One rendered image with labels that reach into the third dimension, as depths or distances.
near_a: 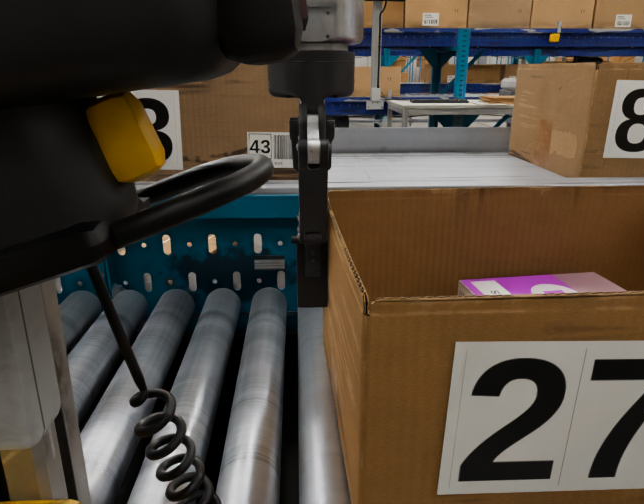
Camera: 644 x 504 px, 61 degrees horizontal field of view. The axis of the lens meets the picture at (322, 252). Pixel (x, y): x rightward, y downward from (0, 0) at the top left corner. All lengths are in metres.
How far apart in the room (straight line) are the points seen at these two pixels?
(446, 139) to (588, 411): 0.84
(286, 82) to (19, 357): 0.33
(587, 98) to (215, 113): 0.53
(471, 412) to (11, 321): 0.26
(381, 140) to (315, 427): 0.74
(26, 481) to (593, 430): 0.31
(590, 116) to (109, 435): 0.74
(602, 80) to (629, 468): 0.60
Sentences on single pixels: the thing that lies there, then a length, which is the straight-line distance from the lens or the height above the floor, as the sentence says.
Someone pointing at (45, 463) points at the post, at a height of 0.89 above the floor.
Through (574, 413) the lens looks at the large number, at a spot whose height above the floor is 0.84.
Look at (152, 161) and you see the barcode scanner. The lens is 0.16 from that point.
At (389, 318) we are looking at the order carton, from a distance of 0.31.
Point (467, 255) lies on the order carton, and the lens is 0.63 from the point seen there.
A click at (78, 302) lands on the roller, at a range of 0.80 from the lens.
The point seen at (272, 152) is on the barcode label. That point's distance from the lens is 0.79.
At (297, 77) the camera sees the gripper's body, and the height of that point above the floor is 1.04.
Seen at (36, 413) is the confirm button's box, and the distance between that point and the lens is 0.22.
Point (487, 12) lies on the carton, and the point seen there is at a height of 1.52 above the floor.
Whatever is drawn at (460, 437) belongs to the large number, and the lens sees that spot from 0.36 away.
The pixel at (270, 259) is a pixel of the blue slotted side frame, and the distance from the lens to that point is 0.80.
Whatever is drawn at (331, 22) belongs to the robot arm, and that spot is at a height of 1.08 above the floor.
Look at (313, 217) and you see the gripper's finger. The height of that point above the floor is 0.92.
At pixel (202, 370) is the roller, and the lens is 0.59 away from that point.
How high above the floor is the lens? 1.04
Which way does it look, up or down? 19 degrees down
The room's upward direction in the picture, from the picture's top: straight up
